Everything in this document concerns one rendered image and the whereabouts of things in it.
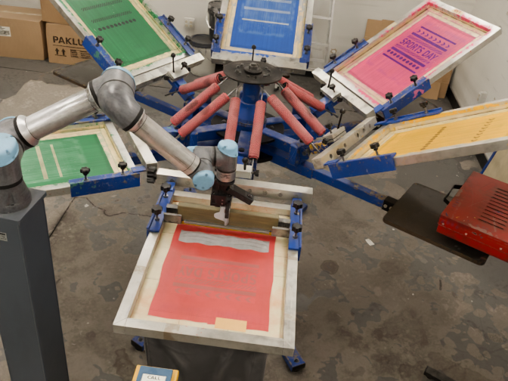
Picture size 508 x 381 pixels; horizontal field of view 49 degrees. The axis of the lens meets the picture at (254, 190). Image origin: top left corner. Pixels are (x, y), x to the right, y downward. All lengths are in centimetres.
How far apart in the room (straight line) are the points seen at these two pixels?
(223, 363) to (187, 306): 26
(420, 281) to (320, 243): 69
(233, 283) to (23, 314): 80
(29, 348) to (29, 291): 33
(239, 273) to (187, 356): 35
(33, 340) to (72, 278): 115
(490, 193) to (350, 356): 118
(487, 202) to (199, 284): 127
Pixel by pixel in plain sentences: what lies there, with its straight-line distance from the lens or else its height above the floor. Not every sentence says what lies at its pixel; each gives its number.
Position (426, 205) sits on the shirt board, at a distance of 271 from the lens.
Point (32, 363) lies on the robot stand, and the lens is 253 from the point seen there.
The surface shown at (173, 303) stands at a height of 95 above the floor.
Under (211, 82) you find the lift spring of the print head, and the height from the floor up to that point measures 121.
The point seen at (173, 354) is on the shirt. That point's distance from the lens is 209.
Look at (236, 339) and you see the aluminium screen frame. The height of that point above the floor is 99.
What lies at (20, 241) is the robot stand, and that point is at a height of 110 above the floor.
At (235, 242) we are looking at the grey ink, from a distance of 223.
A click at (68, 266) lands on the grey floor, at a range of 360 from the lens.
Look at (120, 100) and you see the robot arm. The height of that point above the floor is 159.
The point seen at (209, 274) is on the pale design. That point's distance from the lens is 209.
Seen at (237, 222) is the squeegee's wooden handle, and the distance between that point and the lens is 225.
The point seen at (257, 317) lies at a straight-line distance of 196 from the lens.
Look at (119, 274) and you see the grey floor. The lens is 351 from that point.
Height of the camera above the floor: 238
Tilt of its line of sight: 34 degrees down
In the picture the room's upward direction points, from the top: 7 degrees clockwise
